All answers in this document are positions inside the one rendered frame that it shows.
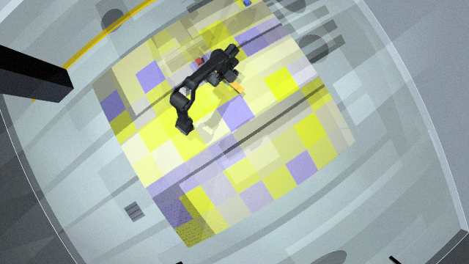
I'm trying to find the yellow bar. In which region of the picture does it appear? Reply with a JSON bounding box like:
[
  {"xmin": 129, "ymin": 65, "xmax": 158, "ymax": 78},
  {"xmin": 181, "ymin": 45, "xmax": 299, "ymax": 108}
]
[{"xmin": 223, "ymin": 78, "xmax": 245, "ymax": 94}]

